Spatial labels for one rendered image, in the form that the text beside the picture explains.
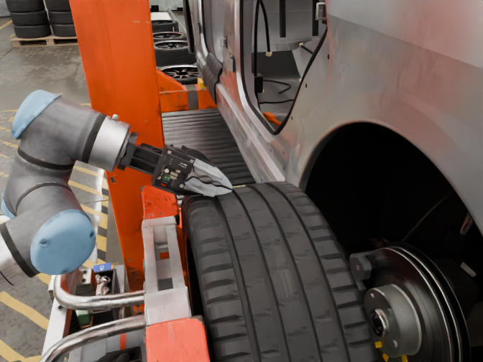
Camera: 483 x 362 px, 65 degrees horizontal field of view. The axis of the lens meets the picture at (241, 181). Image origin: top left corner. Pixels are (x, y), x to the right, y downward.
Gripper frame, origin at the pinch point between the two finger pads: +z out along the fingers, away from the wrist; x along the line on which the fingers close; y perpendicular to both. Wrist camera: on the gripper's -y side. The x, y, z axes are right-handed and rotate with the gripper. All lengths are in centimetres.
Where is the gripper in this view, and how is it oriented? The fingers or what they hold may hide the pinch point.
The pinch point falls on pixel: (225, 186)
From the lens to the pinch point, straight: 74.7
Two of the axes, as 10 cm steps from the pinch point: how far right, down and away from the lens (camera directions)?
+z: 8.9, 3.5, 2.9
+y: 2.3, 2.0, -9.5
